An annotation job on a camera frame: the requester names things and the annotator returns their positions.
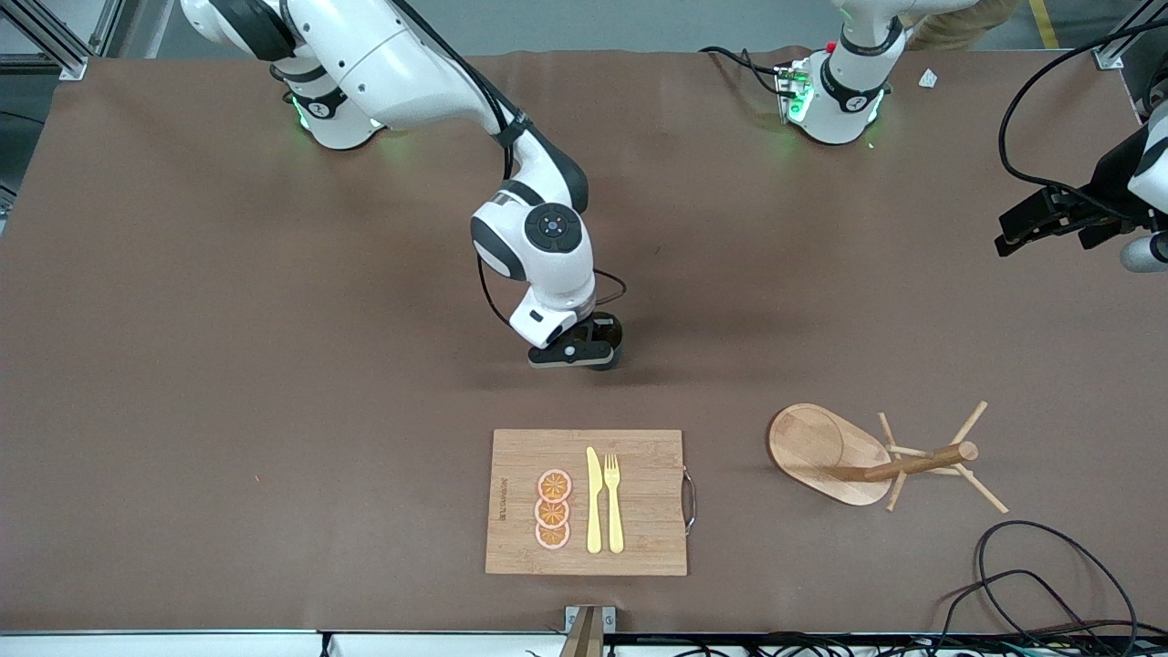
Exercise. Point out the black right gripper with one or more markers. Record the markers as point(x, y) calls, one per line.
point(609, 326)

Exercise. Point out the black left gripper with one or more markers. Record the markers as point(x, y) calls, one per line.
point(1105, 186)

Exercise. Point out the dark teal cup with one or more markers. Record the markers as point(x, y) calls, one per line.
point(615, 351)

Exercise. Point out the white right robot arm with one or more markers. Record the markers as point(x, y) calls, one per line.
point(401, 64)

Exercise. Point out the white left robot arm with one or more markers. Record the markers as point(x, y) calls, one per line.
point(844, 100)

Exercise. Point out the orange slice toy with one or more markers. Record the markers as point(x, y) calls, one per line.
point(551, 514)
point(554, 484)
point(552, 537)

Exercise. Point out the yellow plastic knife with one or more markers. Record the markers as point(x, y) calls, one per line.
point(594, 502)

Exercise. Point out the bamboo cutting board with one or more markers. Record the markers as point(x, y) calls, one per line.
point(643, 497)

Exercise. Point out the yellow plastic fork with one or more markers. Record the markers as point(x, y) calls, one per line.
point(614, 511)

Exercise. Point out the white paper scrap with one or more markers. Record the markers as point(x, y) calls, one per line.
point(928, 78)

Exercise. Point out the tan clothed person limb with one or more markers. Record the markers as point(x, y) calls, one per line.
point(958, 27)

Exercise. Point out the wooden mug tree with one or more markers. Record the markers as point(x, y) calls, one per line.
point(808, 452)

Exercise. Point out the brown table cover mat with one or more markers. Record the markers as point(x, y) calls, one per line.
point(274, 365)

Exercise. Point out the aluminium frame strut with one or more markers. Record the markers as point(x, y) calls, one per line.
point(1109, 57)
point(73, 62)

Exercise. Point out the aluminium camera post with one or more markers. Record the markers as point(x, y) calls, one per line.
point(589, 634)

